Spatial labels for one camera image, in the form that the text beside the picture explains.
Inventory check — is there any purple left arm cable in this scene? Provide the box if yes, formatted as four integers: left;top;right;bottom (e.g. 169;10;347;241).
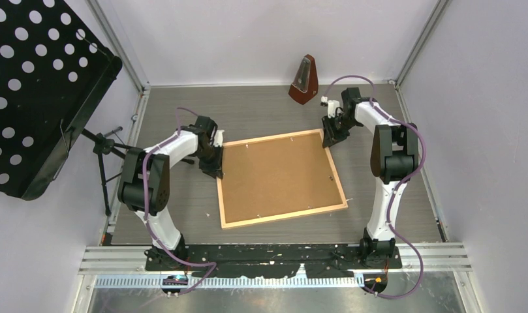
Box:
142;107;218;296

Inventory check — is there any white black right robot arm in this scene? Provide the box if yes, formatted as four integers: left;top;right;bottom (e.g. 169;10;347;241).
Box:
320;87;419;268

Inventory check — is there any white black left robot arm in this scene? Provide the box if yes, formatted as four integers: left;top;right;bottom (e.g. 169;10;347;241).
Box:
117;115;224;270

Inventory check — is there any brown cardboard backing board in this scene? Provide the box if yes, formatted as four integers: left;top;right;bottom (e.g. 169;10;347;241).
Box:
220;132;345;224

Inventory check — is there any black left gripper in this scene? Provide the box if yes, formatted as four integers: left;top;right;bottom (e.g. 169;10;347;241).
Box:
195;144;225;179

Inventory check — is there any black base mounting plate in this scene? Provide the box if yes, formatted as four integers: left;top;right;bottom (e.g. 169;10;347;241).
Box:
144;244;402;278

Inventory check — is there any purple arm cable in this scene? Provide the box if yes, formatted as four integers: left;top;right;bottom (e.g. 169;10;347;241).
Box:
322;75;428;300
142;107;218;296

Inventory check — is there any black tripod stand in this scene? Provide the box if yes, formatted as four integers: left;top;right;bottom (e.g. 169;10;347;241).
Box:
82;127;206;219

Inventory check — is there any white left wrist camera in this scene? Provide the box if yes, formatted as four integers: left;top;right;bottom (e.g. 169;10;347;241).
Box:
212;129;225;147

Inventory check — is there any brown wooden metronome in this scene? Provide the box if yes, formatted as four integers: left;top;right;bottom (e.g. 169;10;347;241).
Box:
288;54;319;105

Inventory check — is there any aluminium rail front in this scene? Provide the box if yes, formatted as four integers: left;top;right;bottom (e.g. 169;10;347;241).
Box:
79;243;472;289

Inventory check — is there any black perforated music stand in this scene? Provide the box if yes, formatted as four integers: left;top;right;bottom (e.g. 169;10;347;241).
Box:
0;1;123;201

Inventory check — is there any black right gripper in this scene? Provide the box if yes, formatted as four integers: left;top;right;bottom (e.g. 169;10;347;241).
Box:
321;113;358;149

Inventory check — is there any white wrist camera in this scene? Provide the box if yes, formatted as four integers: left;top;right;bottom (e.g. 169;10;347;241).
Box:
212;129;225;147
320;96;340;119

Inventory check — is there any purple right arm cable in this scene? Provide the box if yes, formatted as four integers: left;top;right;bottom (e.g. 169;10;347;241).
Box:
322;75;428;300

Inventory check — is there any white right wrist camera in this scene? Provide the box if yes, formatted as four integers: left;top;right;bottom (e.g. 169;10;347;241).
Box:
320;96;340;119

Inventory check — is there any light wooden picture frame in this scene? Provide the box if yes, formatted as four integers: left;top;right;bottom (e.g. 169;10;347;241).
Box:
216;128;349;230

